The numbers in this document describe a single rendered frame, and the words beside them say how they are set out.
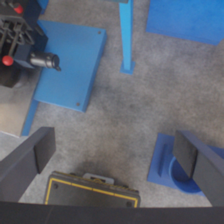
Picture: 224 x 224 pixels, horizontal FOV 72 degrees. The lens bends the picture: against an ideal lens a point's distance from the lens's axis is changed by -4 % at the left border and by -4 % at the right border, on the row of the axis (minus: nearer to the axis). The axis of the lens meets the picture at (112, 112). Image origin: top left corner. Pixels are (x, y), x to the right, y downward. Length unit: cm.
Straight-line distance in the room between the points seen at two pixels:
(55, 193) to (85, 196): 23
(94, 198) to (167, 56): 141
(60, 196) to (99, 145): 53
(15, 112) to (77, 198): 96
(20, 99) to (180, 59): 158
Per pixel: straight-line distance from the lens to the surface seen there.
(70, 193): 132
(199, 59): 180
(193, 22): 168
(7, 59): 74
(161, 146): 151
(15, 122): 171
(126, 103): 153
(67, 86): 156
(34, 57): 128
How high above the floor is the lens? 150
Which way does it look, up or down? 80 degrees down
